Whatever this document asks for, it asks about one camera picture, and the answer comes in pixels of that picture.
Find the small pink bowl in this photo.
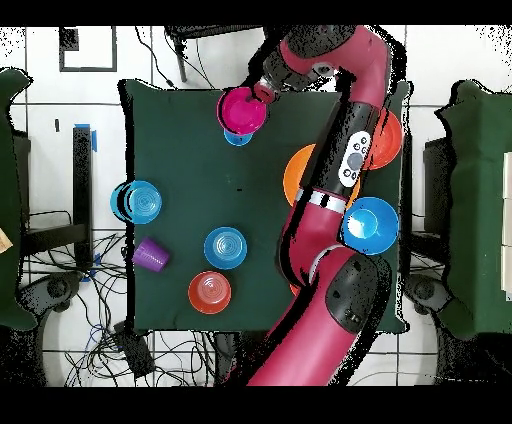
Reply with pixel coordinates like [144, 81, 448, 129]
[216, 86, 269, 136]

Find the blue cup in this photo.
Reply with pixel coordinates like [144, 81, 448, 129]
[223, 128, 254, 148]

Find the large yellow-orange bowl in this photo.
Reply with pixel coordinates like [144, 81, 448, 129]
[282, 143, 362, 209]

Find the large blue bowl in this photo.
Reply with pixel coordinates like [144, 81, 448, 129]
[340, 196, 400, 256]

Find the purple cup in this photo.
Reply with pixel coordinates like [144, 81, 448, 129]
[131, 237, 171, 274]

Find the dark green table cloth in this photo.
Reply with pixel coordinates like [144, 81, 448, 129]
[119, 78, 413, 334]

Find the small blue bowl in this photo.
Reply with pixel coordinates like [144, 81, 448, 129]
[203, 226, 248, 271]
[109, 180, 164, 226]

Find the blue tape strip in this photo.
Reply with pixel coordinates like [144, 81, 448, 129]
[73, 122, 98, 153]

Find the small orange bowl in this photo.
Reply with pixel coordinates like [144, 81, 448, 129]
[187, 270, 233, 316]

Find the green cloth covered side table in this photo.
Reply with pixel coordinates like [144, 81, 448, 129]
[0, 66, 37, 331]
[435, 79, 512, 341]

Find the black office chair base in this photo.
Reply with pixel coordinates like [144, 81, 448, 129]
[403, 273, 453, 317]
[17, 271, 83, 315]

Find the black power box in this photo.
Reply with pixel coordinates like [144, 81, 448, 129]
[112, 321, 156, 380]

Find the black square frame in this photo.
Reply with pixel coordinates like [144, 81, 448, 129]
[58, 25, 118, 74]

